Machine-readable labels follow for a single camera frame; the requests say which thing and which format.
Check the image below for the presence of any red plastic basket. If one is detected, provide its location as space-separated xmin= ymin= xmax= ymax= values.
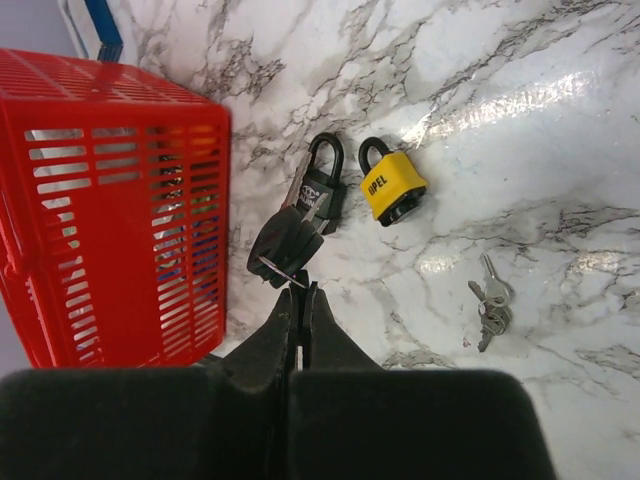
xmin=1 ymin=49 xmax=231 ymax=368

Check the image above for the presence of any black-headed key bunch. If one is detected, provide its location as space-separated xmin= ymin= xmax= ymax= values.
xmin=247 ymin=153 xmax=328 ymax=288

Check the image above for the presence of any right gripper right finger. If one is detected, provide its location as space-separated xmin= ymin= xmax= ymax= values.
xmin=299 ymin=282 xmax=382 ymax=371

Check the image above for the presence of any silver key bunch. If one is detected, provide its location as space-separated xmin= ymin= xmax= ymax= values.
xmin=467 ymin=253 xmax=513 ymax=353

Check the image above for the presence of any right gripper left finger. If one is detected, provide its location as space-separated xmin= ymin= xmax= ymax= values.
xmin=222 ymin=287 xmax=300 ymax=385

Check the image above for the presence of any yellow padlock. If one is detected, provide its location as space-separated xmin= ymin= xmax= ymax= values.
xmin=358 ymin=137 xmax=429 ymax=227

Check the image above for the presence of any black padlock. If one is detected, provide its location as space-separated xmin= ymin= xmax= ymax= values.
xmin=296 ymin=132 xmax=347 ymax=235

